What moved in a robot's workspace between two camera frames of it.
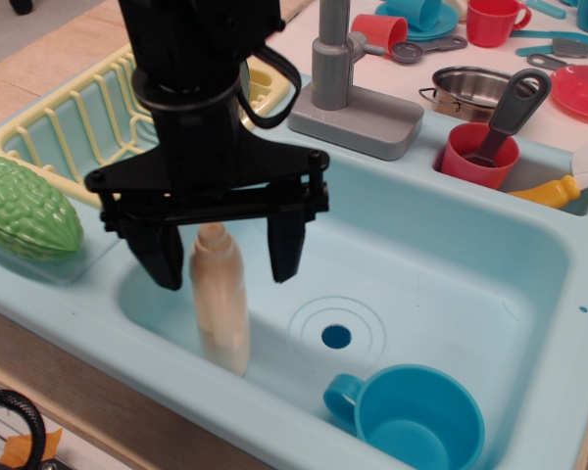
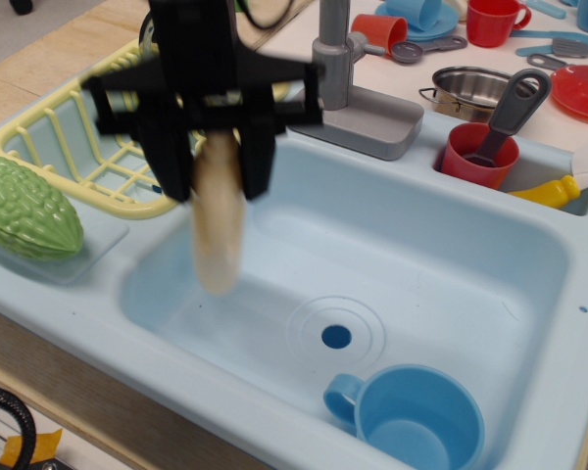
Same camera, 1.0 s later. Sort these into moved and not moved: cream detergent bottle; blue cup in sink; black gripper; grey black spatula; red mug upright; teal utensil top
Moved: cream detergent bottle; black gripper
Not moved: blue cup in sink; red mug upright; grey black spatula; teal utensil top
